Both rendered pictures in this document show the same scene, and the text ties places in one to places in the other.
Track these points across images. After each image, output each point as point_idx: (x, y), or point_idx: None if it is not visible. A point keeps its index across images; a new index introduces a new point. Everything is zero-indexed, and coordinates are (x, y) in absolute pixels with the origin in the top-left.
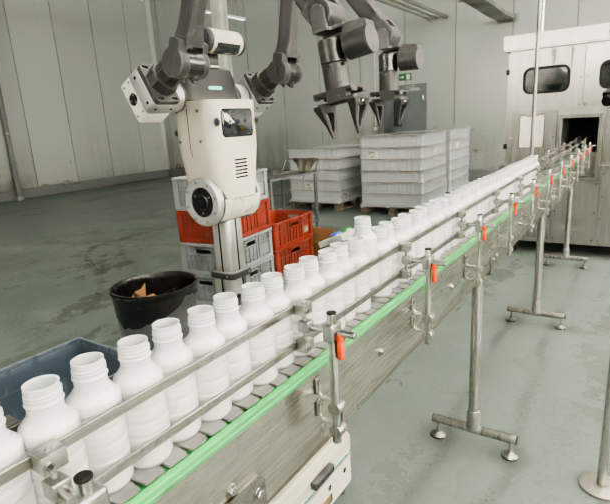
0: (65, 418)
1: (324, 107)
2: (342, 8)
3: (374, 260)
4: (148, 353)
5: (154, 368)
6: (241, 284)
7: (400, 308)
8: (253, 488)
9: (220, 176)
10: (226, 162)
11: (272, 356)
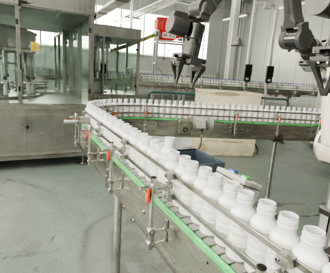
0: (104, 121)
1: (193, 67)
2: (199, 1)
3: (153, 159)
4: (111, 121)
5: (111, 125)
6: (325, 222)
7: (157, 209)
8: (109, 176)
9: (321, 123)
10: (325, 114)
11: None
